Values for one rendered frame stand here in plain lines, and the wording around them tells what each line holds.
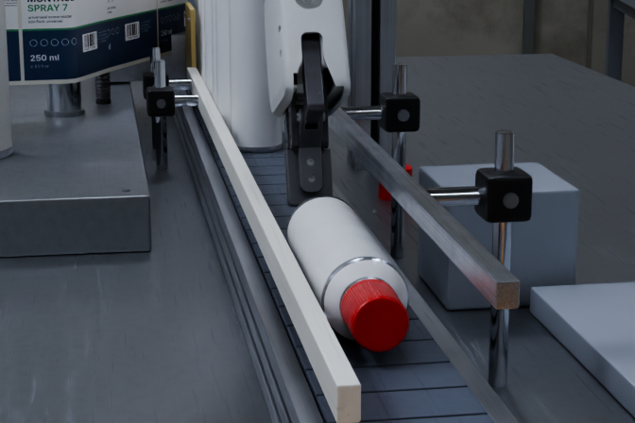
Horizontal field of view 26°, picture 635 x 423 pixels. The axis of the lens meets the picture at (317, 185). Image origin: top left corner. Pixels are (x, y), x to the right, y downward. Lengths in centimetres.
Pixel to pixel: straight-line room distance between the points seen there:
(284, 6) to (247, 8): 35
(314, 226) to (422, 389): 18
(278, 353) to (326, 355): 11
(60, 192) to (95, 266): 8
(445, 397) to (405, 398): 2
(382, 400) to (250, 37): 66
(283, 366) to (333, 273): 6
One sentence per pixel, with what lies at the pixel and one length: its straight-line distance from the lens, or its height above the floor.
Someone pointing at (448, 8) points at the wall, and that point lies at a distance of 578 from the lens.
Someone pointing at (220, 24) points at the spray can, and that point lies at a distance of 139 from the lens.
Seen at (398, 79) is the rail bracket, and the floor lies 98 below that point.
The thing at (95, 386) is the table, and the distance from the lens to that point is 90.
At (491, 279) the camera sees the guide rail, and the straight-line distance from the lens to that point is 66.
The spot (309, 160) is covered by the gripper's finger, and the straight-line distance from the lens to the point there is 100.
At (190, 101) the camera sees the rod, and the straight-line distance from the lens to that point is 150.
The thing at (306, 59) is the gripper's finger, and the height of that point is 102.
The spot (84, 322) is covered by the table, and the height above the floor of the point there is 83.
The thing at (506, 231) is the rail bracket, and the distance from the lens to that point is 86.
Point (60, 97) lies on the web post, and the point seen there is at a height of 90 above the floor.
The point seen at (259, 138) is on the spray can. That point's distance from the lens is 134.
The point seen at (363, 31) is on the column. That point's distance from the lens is 148.
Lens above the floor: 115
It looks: 13 degrees down
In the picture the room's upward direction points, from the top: straight up
